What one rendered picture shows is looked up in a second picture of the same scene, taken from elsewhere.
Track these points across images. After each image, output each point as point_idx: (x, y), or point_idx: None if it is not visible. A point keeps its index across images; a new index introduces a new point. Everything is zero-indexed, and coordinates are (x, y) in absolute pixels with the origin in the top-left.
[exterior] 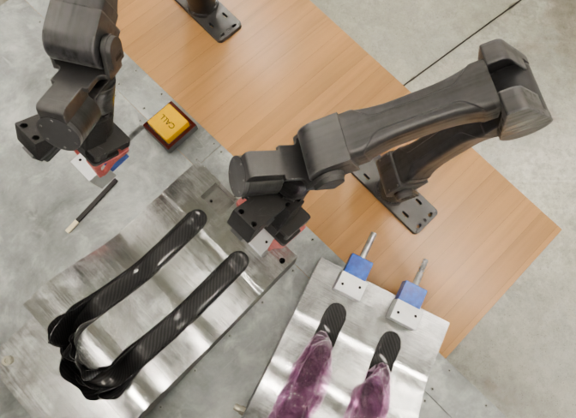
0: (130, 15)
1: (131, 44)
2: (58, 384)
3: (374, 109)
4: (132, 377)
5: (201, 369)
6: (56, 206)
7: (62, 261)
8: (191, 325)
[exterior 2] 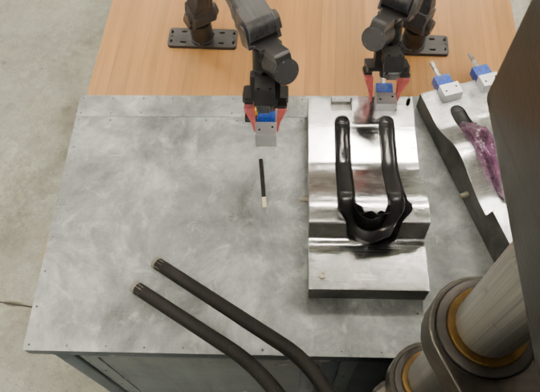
0: (164, 75)
1: (183, 88)
2: (362, 262)
3: None
4: (406, 199)
5: None
6: (241, 201)
7: (280, 224)
8: (398, 169)
